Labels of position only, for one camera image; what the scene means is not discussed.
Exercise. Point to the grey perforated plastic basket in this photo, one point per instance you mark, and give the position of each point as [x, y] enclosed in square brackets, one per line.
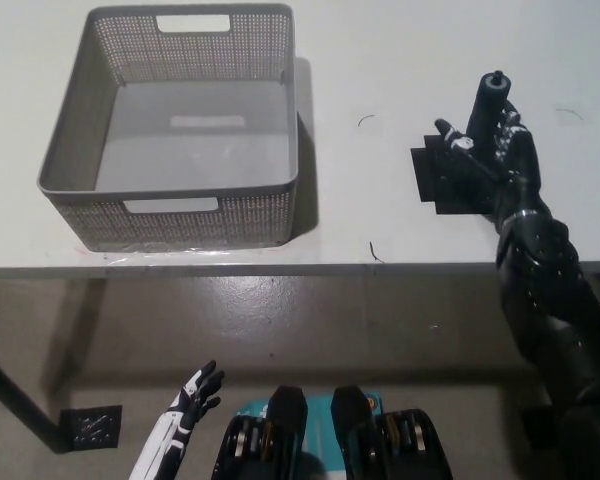
[180, 225]

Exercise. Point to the black taped screwdriver stand base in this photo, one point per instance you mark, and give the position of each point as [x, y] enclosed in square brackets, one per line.
[430, 175]

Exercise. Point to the white and black left hand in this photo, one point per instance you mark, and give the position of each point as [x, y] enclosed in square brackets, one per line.
[170, 435]

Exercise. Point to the black table leg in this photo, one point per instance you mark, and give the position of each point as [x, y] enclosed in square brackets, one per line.
[10, 395]

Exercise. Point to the black and teal robot body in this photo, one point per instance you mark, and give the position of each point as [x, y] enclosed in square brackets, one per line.
[287, 415]

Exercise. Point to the white and black right hand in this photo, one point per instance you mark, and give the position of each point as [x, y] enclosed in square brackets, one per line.
[522, 160]

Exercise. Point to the black electric screwdriver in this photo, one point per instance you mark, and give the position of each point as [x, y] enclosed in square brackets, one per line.
[490, 100]

